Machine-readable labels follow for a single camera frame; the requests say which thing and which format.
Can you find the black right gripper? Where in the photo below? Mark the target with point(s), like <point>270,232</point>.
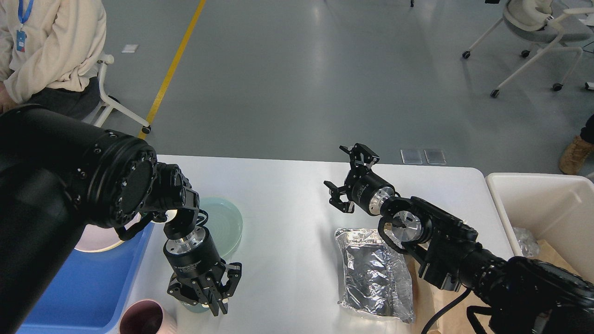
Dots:
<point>366,189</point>

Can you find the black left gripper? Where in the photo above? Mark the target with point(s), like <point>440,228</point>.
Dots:
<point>193,257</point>

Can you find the dark green ceramic mug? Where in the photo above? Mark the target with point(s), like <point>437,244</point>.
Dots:
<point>197,307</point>

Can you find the pink ceramic mug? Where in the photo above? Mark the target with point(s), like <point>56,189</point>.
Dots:
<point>147,317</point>

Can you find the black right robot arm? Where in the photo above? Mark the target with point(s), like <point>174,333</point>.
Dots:
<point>520,295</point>

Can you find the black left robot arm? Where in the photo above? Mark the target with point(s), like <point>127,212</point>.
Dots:
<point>59,175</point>

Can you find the green ceramic plate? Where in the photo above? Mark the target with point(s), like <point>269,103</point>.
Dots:
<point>225,224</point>

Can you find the left floor socket plate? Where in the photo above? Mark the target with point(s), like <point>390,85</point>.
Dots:
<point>411,157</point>

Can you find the floor socket plate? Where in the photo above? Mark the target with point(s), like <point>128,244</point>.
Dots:
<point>411,157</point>
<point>435,156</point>

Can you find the right floor socket plate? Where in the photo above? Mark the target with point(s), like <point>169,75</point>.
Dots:
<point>435,156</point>

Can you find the silver foil bag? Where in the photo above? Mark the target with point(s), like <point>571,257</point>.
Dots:
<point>375,279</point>

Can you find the pink ceramic plate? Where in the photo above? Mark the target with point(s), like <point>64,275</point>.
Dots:
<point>98,239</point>

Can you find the blue plastic tray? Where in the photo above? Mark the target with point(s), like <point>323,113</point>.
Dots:
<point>88,294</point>

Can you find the white chair near person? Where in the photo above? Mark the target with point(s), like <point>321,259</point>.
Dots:
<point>108,103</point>

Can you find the white plastic bin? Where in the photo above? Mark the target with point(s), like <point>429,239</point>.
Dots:
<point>556,208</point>

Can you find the brown boot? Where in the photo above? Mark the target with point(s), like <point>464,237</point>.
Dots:
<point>574,156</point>

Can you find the white office chair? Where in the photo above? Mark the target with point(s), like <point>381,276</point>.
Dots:
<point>547,27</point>

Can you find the person in cream sweater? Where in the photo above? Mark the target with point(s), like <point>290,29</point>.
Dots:
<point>49,51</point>

